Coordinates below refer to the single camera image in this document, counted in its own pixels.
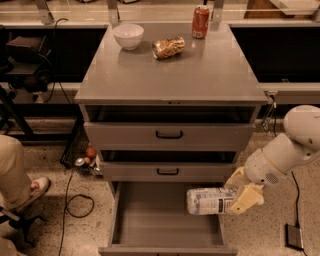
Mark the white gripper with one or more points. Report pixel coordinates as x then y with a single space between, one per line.
262 168

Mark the black office chair base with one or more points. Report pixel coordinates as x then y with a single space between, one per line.
19 222

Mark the white red sneaker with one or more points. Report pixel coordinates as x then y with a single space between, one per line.
36 189

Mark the grey middle drawer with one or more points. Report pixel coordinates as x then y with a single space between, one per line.
166 172

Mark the black wire basket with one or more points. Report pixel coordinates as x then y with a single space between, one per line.
76 145

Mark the beige trouser leg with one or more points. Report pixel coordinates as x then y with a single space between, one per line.
15 184

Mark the grey metal drawer cabinet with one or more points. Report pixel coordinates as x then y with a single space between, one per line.
210 82

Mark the grey top drawer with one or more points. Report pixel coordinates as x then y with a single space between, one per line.
168 136

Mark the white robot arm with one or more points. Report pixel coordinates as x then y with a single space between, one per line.
297 146

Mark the silver can on floor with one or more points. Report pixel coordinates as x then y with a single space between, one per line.
79 162

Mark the orange fruit on floor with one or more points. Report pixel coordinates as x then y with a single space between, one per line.
90 152

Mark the grey open bottom drawer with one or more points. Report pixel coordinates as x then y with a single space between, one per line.
151 219

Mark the red soda can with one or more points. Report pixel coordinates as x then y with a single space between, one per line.
200 21

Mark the black power adapter box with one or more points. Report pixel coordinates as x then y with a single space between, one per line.
294 237

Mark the dark equipment on shelf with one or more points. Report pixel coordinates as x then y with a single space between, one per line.
24 61

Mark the white ceramic bowl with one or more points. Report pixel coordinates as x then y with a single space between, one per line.
128 36

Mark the crushed golden snack can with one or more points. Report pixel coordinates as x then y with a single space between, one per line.
166 48

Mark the clear plastic water bottle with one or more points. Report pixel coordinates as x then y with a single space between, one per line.
209 201

